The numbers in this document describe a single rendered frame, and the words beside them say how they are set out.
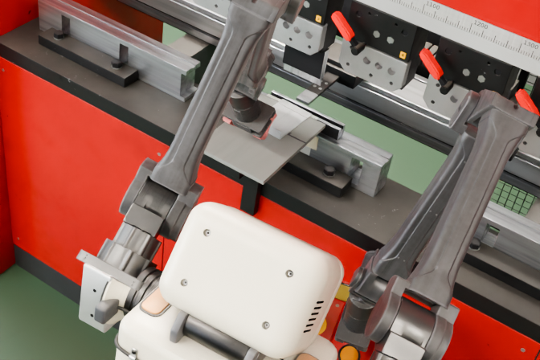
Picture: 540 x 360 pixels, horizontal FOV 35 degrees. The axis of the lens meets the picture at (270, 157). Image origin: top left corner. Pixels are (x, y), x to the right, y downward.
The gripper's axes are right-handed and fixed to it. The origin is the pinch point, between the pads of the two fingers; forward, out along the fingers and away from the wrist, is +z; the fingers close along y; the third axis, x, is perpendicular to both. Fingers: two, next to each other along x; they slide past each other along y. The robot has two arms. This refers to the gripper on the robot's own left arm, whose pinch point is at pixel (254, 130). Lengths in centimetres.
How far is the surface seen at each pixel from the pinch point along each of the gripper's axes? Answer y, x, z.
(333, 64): 0.0, -31.3, 18.6
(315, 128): -8.4, -10.3, 9.3
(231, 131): 5.6, 1.8, 2.7
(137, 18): 83, -39, 63
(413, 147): 4, -83, 165
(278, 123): -1.0, -6.6, 7.0
